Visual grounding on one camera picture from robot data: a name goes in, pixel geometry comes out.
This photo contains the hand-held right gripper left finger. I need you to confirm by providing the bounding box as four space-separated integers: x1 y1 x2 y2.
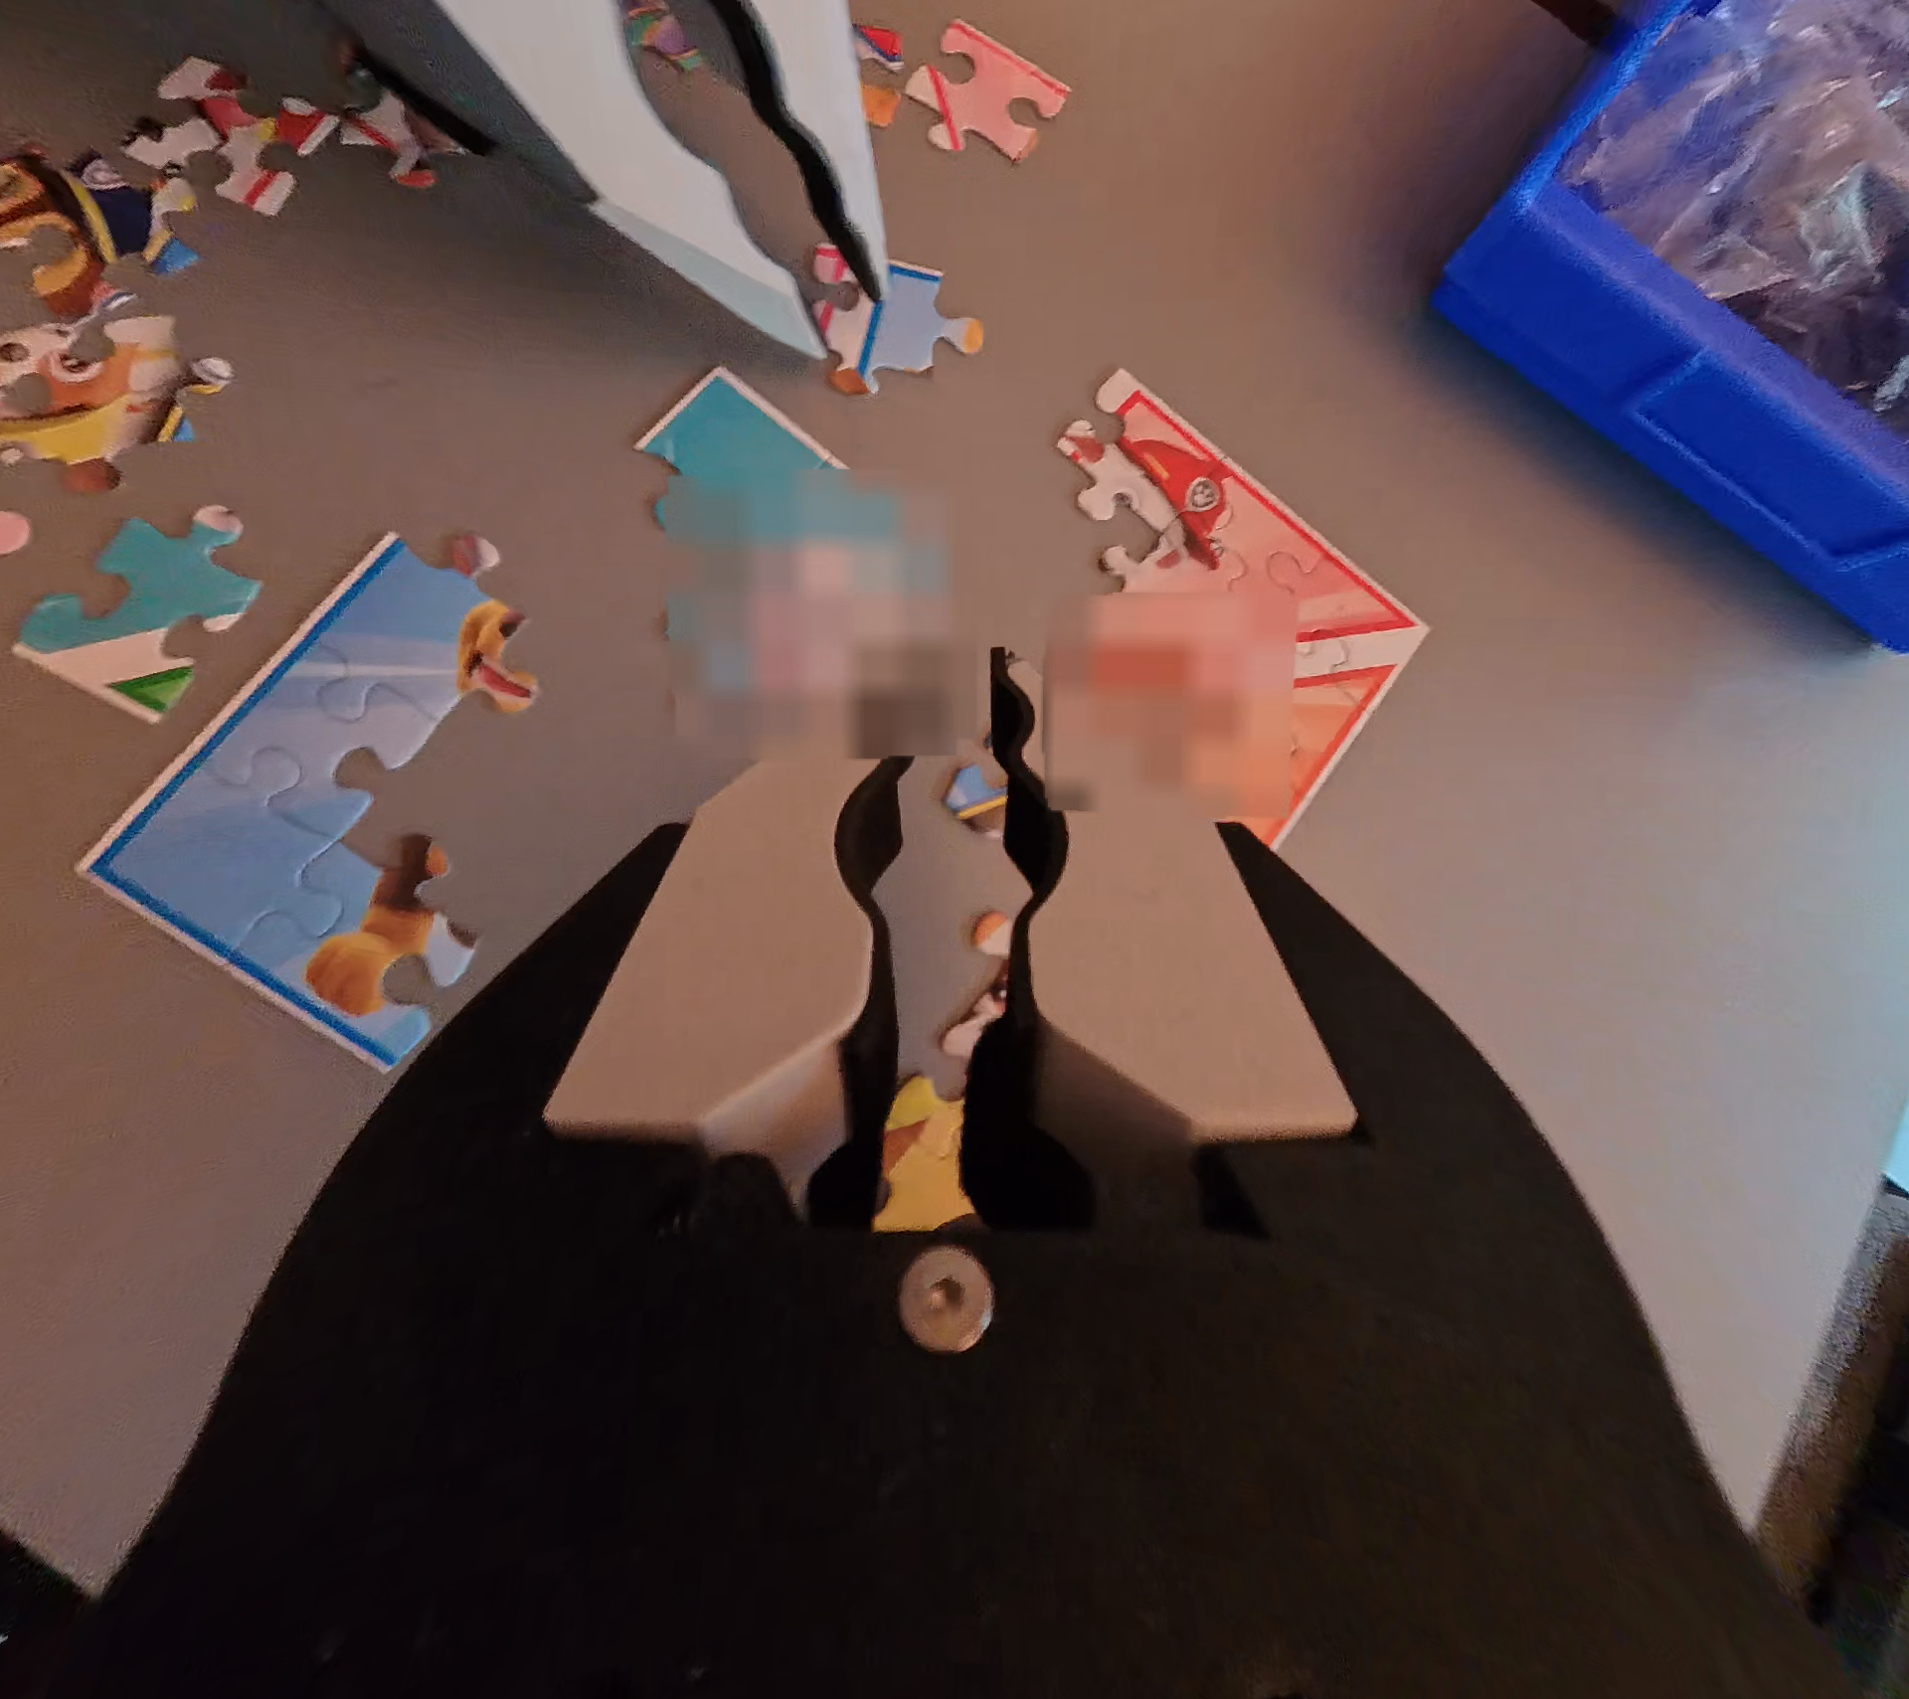
540 752 916 1233

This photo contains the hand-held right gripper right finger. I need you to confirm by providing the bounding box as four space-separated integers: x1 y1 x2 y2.
961 648 1364 1233

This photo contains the yellow border puzzle section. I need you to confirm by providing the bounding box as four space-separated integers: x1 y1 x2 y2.
877 1080 974 1233

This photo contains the pink red striped puzzle piece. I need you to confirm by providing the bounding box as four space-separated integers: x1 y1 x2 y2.
902 17 1074 164

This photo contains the orange tail blue border puzzle piece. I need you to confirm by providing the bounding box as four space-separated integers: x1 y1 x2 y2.
223 834 479 1075

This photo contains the teal white puzzle piece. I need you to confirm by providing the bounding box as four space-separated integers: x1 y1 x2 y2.
640 369 852 539

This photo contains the blue white red striped puzzle piece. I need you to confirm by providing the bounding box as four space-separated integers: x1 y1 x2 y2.
812 245 986 396

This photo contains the light blue sky puzzle section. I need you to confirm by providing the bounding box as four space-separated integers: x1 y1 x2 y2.
209 531 539 834

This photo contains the red border dog puzzle section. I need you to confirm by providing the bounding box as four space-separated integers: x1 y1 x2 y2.
941 369 1430 851

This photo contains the yellow helmet dog puzzle piece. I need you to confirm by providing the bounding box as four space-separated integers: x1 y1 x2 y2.
0 312 231 491

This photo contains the plain blue puzzle piece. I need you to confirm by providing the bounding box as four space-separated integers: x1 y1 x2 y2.
78 714 373 970

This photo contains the grey desk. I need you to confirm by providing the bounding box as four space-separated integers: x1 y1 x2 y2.
0 0 1909 1596

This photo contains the white dog red striped puzzle piece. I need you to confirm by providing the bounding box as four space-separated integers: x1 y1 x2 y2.
275 89 464 192

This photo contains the teal green corner puzzle piece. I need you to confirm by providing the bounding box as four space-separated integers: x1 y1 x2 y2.
16 506 262 723

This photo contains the blue plastic bin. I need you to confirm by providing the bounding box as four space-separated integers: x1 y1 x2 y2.
1433 0 1909 654

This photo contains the clear plastic bag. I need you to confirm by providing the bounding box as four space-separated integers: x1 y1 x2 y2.
1565 0 1909 433

